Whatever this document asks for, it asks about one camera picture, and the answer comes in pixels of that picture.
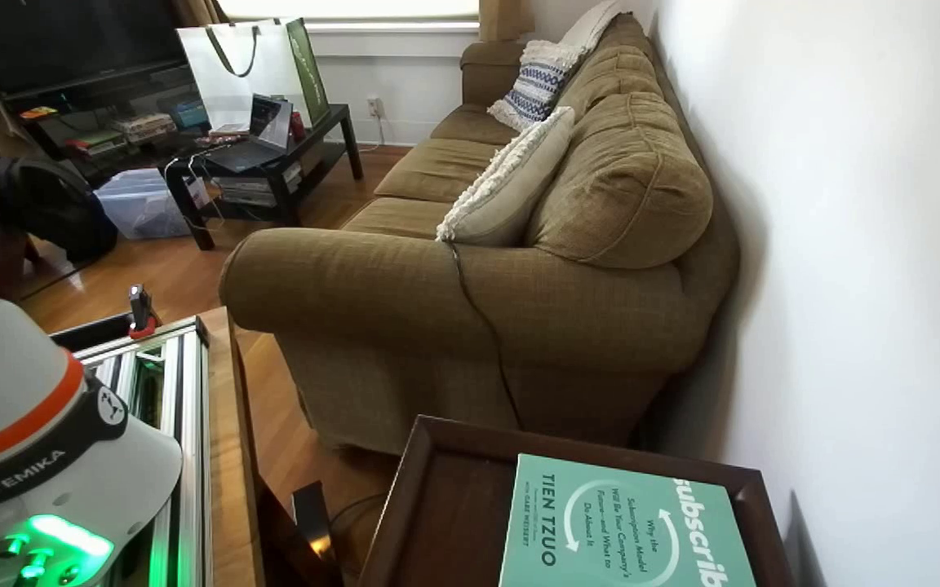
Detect black television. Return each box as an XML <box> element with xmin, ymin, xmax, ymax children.
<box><xmin>0</xmin><ymin>0</ymin><xmax>184</xmax><ymax>96</ymax></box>

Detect white blue patterned pillow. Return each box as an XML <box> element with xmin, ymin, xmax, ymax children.
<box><xmin>435</xmin><ymin>109</ymin><xmax>573</xmax><ymax>244</ymax></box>

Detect black orange clamp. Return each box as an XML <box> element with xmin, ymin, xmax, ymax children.
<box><xmin>127</xmin><ymin>288</ymin><xmax>161</xmax><ymax>342</ymax></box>

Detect black cable over sofa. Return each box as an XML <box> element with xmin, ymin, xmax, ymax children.
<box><xmin>444</xmin><ymin>243</ymin><xmax>524</xmax><ymax>432</ymax></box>

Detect white blanket on sofa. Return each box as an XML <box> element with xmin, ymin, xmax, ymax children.
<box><xmin>519</xmin><ymin>0</ymin><xmax>629</xmax><ymax>72</ymax></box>

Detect dark wooden side table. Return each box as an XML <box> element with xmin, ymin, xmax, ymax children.
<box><xmin>359</xmin><ymin>414</ymin><xmax>793</xmax><ymax>587</ymax></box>

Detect teal green book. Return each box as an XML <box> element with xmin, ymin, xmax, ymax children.
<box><xmin>496</xmin><ymin>454</ymin><xmax>756</xmax><ymax>587</ymax></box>

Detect white shopping bag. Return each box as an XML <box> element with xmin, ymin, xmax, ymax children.
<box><xmin>176</xmin><ymin>19</ymin><xmax>329</xmax><ymax>131</ymax></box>

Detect white orange robot arm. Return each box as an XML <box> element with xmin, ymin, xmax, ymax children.
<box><xmin>0</xmin><ymin>301</ymin><xmax>184</xmax><ymax>587</ymax></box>

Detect dark low coffee table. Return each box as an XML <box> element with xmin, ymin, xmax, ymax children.
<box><xmin>161</xmin><ymin>104</ymin><xmax>361</xmax><ymax>253</ymax></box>

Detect black backpack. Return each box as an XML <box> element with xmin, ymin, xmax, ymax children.
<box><xmin>0</xmin><ymin>156</ymin><xmax>118</xmax><ymax>267</ymax></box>

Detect striped blue white pillow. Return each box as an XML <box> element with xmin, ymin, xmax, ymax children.
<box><xmin>488</xmin><ymin>62</ymin><xmax>569</xmax><ymax>131</ymax></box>

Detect olive green fabric sofa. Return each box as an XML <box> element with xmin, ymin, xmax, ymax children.
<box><xmin>219</xmin><ymin>12</ymin><xmax>733</xmax><ymax>454</ymax></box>

